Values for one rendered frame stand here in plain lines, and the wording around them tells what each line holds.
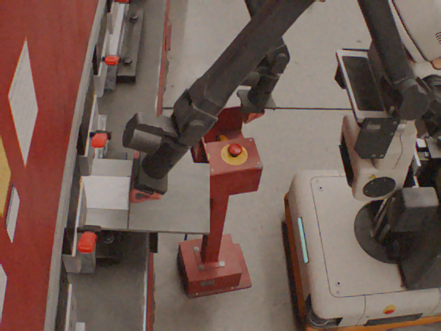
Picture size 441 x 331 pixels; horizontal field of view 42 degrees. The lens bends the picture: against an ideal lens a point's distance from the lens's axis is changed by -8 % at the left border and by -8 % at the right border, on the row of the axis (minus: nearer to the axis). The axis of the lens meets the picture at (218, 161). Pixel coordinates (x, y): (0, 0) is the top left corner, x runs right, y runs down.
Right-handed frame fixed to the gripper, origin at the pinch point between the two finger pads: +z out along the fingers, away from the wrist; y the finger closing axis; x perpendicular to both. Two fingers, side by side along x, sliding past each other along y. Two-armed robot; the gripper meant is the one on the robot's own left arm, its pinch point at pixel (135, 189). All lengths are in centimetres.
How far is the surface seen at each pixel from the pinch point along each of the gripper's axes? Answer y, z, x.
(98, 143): 12.1, -24.4, -18.0
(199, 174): -5.5, -5.4, 13.0
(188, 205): 2.6, -4.2, 10.9
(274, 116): -115, 63, 95
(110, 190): -0.4, 3.4, -4.3
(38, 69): 29, -52, -36
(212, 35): -169, 76, 70
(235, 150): -28.2, 6.4, 31.3
